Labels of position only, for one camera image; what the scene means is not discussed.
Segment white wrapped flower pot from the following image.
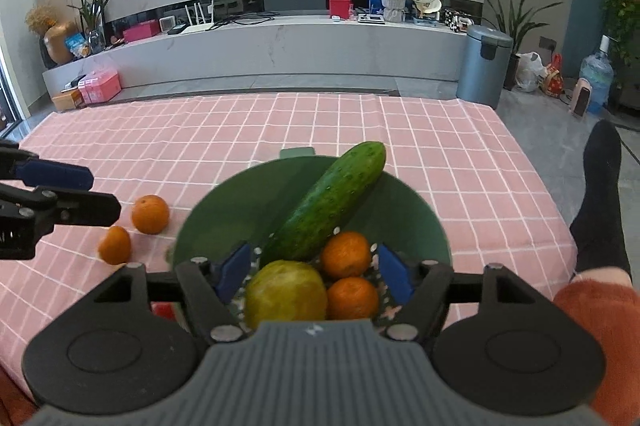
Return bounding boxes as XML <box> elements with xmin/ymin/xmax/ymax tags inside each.
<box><xmin>381</xmin><ymin>0</ymin><xmax>407</xmax><ymax>24</ymax></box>

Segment person's foot in black sock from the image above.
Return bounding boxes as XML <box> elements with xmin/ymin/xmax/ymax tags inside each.
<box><xmin>570</xmin><ymin>120</ymin><xmax>632</xmax><ymax>277</ymax></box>

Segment white plastic bag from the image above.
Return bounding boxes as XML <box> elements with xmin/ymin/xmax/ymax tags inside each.
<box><xmin>514</xmin><ymin>52</ymin><xmax>547</xmax><ymax>93</ymax></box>

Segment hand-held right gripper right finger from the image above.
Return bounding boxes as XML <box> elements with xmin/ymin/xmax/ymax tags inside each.
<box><xmin>377</xmin><ymin>245</ymin><xmax>551</xmax><ymax>341</ymax></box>

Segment person's right leg orange trousers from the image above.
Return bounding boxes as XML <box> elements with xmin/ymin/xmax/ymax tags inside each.
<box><xmin>552</xmin><ymin>268</ymin><xmax>640</xmax><ymax>426</ymax></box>

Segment grey speaker bar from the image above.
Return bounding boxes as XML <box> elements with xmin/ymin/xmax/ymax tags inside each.
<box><xmin>262</xmin><ymin>0</ymin><xmax>326</xmax><ymax>12</ymax></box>

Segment tall potted leaf plant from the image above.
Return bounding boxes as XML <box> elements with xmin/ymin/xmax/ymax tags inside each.
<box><xmin>471</xmin><ymin>0</ymin><xmax>551</xmax><ymax>91</ymax></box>

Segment yellow-green pear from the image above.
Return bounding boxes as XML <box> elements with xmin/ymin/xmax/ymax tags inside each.
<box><xmin>243</xmin><ymin>260</ymin><xmax>328</xmax><ymax>331</ymax></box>

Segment blue snack packet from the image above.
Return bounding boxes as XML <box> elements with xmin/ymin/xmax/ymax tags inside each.
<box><xmin>65</xmin><ymin>33</ymin><xmax>93</xmax><ymax>58</ymax></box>

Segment red patterned bag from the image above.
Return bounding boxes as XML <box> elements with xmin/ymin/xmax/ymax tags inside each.
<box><xmin>542</xmin><ymin>54</ymin><xmax>565</xmax><ymax>99</ymax></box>

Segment bushy green houseplant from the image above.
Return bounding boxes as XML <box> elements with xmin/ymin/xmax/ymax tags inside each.
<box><xmin>587</xmin><ymin>0</ymin><xmax>640</xmax><ymax>56</ymax></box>

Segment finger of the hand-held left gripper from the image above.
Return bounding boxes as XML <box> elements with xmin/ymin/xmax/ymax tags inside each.
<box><xmin>0</xmin><ymin>184</ymin><xmax>122</xmax><ymax>259</ymax></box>
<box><xmin>0</xmin><ymin>140</ymin><xmax>94</xmax><ymax>191</ymax></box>

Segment orange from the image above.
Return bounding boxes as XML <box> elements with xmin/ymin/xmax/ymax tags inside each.
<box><xmin>98</xmin><ymin>226</ymin><xmax>132</xmax><ymax>265</ymax></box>
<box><xmin>326</xmin><ymin>277</ymin><xmax>380</xmax><ymax>321</ymax></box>
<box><xmin>320</xmin><ymin>231</ymin><xmax>373</xmax><ymax>279</ymax></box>
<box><xmin>131</xmin><ymin>195</ymin><xmax>171</xmax><ymax>235</ymax></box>

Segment grey pedal trash can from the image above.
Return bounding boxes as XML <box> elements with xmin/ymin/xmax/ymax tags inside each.
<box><xmin>456</xmin><ymin>24</ymin><xmax>514</xmax><ymax>109</ymax></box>

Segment pink flat box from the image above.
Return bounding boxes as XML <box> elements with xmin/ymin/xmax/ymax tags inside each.
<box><xmin>122</xmin><ymin>20</ymin><xmax>159</xmax><ymax>44</ymax></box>

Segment small pink appliance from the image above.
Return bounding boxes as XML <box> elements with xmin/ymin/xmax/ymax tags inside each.
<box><xmin>572</xmin><ymin>78</ymin><xmax>592</xmax><ymax>117</ymax></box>

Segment green bowl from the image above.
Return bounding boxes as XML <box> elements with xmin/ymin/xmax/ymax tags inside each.
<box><xmin>172</xmin><ymin>147</ymin><xmax>453</xmax><ymax>337</ymax></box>

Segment pink checked tablecloth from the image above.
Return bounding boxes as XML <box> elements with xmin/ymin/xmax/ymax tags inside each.
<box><xmin>0</xmin><ymin>92</ymin><xmax>578</xmax><ymax>407</ymax></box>

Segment dried flowers in dark vase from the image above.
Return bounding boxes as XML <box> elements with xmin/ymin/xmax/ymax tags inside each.
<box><xmin>25</xmin><ymin>4</ymin><xmax>60</xmax><ymax>69</ymax></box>

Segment brown cardboard box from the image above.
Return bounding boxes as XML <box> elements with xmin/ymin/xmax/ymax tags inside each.
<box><xmin>51</xmin><ymin>88</ymin><xmax>85</xmax><ymax>111</ymax></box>

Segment black and white chequered item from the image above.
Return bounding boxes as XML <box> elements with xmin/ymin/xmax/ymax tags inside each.
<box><xmin>444</xmin><ymin>8</ymin><xmax>473</xmax><ymax>31</ymax></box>

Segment person's left leg orange trousers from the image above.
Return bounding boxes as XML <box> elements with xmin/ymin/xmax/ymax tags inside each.
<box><xmin>0</xmin><ymin>368</ymin><xmax>36</xmax><ymax>412</ymax></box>

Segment white marble television console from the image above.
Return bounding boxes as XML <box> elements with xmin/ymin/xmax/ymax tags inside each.
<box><xmin>41</xmin><ymin>13</ymin><xmax>473</xmax><ymax>99</ymax></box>

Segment green cucumber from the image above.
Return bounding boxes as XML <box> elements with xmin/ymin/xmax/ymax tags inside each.
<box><xmin>260</xmin><ymin>141</ymin><xmax>387</xmax><ymax>263</ymax></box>

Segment gold vase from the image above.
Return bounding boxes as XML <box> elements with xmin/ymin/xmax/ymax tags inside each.
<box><xmin>44</xmin><ymin>22</ymin><xmax>81</xmax><ymax>66</ymax></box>

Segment green plant in glass vase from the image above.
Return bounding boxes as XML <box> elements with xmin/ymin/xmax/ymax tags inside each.
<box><xmin>67</xmin><ymin>0</ymin><xmax>115</xmax><ymax>51</ymax></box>

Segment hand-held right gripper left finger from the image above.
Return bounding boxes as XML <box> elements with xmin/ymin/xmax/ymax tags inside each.
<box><xmin>85</xmin><ymin>242</ymin><xmax>253</xmax><ymax>343</ymax></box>

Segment blue water jug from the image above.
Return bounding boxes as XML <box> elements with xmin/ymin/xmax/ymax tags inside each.
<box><xmin>579</xmin><ymin>34</ymin><xmax>615</xmax><ymax>115</ymax></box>

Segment white router with antennas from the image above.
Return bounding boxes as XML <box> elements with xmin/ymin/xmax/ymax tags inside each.
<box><xmin>179</xmin><ymin>2</ymin><xmax>221</xmax><ymax>35</ymax></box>

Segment pink plastic storage box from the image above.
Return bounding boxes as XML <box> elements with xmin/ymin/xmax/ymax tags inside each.
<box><xmin>77</xmin><ymin>70</ymin><xmax>122</xmax><ymax>105</ymax></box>

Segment person's leg orange trousers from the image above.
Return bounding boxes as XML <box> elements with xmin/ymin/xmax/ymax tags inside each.
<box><xmin>552</xmin><ymin>268</ymin><xmax>640</xmax><ymax>426</ymax></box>
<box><xmin>0</xmin><ymin>368</ymin><xmax>36</xmax><ymax>412</ymax></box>

